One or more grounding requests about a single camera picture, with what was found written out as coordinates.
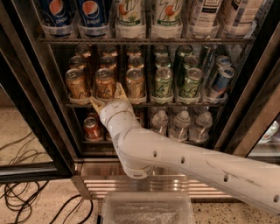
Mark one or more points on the right water bottle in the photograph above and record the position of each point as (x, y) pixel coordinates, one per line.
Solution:
(198, 132)

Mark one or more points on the right Pepsi bottle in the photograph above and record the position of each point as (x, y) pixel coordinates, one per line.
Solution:
(94, 21)

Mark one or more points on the clear plastic bin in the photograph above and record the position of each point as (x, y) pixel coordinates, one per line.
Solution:
(147, 208)

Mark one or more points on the green lacroix can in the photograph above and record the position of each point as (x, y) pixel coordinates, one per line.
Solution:
(191, 83)
(163, 82)

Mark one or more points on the green can second row right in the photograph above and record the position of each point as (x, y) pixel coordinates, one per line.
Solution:
(189, 61)

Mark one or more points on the orange lacroix can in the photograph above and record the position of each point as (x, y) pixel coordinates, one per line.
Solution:
(76, 83)
(135, 83)
(106, 83)

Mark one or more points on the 7up bottle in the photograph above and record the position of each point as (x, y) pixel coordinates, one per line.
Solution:
(167, 12)
(130, 13)

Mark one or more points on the blue silver can behind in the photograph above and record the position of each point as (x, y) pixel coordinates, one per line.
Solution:
(220, 61)

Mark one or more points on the left fridge glass door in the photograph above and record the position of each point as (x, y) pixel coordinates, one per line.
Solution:
(30, 77)

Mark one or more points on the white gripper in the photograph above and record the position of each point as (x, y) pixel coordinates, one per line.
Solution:
(115, 109)

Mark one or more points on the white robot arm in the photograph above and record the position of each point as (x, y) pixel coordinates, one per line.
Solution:
(139, 150)

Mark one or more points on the blue silver can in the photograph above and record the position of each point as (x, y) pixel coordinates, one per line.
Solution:
(220, 61)
(221, 82)

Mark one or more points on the right white label bottle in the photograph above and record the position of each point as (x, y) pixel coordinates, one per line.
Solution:
(239, 13)

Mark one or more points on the red can front left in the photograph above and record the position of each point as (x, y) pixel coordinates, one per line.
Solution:
(91, 127)

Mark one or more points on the right fridge glass door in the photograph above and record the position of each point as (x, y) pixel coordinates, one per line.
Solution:
(253, 107)

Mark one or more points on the green can second row left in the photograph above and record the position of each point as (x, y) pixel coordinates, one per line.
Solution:
(162, 61)

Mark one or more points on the green can second row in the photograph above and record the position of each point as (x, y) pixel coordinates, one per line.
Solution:
(189, 61)
(162, 61)

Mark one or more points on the orange can second row left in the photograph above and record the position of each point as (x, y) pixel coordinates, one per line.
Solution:
(78, 62)

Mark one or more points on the white label bottle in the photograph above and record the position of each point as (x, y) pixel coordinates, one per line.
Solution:
(239, 13)
(203, 13)

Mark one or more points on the left Pepsi bottle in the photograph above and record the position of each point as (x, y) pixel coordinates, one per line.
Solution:
(58, 15)

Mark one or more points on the pepsi bottle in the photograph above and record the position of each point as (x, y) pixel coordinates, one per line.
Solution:
(94, 21)
(58, 15)

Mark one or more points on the fridge glass door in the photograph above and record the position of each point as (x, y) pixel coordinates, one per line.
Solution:
(253, 107)
(30, 77)

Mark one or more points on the green LaCroix can front left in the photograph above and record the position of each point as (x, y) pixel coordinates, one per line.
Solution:
(163, 82)

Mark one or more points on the water bottle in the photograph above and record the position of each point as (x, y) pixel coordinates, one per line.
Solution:
(198, 132)
(159, 122)
(179, 127)

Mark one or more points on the left white label bottle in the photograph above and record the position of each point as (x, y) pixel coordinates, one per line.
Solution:
(203, 13)

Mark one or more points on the orange can second row right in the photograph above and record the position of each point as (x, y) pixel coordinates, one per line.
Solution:
(136, 62)

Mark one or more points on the right 7up bottle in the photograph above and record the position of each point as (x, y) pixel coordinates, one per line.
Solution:
(167, 12)

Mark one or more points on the steel fridge bottom grille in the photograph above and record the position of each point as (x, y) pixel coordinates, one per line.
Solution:
(95, 178)

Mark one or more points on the left 7up bottle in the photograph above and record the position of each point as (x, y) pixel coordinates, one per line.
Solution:
(130, 13)

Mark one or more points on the left water bottle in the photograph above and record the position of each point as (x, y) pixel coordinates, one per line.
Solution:
(159, 122)

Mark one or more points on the blue silver can front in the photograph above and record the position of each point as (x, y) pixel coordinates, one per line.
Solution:
(221, 82)

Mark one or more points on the green LaCroix can front right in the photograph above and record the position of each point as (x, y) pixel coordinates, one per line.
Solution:
(191, 83)

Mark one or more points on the middle water bottle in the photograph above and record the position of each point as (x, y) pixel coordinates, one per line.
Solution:
(179, 127)

